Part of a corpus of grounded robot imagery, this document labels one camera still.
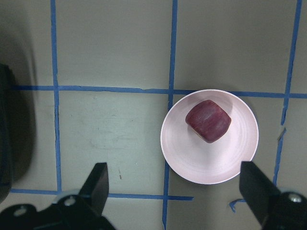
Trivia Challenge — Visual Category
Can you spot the red apple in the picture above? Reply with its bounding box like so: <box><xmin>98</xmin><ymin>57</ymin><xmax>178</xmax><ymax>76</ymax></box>
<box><xmin>185</xmin><ymin>100</ymin><xmax>232</xmax><ymax>143</ymax></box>

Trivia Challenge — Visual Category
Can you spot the pink plate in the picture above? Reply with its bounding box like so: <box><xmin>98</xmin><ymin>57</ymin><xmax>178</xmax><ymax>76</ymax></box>
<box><xmin>160</xmin><ymin>89</ymin><xmax>259</xmax><ymax>184</ymax></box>

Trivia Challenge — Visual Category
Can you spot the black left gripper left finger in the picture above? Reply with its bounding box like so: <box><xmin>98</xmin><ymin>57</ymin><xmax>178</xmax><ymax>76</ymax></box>
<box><xmin>0</xmin><ymin>163</ymin><xmax>114</xmax><ymax>230</ymax></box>

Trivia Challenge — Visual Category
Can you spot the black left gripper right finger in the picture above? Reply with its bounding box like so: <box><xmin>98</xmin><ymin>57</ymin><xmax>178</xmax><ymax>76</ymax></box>
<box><xmin>239</xmin><ymin>161</ymin><xmax>307</xmax><ymax>230</ymax></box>

